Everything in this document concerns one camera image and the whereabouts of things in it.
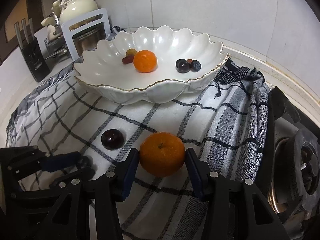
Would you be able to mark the yellow-green grape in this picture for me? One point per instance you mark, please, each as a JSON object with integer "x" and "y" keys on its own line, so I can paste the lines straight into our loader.
{"x": 131, "y": 52}

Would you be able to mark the orange mandarin in bowl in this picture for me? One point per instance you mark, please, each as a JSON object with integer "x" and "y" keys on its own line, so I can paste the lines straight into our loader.
{"x": 145, "y": 61}

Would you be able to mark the dark plum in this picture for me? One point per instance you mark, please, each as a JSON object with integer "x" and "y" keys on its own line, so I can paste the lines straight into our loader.
{"x": 112, "y": 139}

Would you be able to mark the orange mandarin with stem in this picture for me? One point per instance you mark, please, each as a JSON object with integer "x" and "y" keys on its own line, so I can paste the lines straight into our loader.
{"x": 162, "y": 154}

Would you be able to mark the cream ceramic pot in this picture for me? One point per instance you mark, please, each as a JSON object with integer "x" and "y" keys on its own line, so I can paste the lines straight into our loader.
{"x": 74, "y": 8}

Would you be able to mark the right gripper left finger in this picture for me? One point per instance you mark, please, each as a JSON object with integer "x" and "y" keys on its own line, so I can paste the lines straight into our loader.
{"x": 114, "y": 186}

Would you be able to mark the red date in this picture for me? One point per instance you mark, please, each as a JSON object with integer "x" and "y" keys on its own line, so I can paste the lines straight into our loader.
{"x": 128, "y": 59}

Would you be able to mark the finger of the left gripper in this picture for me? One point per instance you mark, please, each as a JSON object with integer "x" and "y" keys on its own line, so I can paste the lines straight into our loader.
{"x": 51, "y": 163}

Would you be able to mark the checked white kitchen cloth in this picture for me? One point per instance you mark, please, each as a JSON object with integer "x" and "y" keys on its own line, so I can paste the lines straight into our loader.
{"x": 225, "y": 123}

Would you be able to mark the white slotted rack panel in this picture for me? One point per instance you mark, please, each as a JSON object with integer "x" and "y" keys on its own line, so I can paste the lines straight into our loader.
{"x": 81, "y": 25}

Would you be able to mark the black knife block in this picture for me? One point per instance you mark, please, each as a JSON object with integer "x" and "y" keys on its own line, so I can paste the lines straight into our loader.
{"x": 31, "y": 51}

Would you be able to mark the steel container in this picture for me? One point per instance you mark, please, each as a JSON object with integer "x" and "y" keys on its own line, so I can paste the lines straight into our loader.
{"x": 87, "y": 40}

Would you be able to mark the dark grape pair left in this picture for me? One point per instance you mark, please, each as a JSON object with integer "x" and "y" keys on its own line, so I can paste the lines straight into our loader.
{"x": 182, "y": 66}

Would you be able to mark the gas stove burner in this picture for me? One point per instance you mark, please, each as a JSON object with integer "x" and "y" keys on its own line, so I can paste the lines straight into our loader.
{"x": 292, "y": 144}

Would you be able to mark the white scalloped ceramic bowl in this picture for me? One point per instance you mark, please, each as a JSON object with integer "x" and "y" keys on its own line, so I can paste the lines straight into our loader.
{"x": 102, "y": 71}

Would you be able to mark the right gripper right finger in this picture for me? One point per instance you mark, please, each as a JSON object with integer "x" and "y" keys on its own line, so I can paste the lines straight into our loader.
{"x": 211, "y": 187}

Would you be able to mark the dark grape small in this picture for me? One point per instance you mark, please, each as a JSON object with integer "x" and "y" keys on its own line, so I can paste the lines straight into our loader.
{"x": 195, "y": 66}

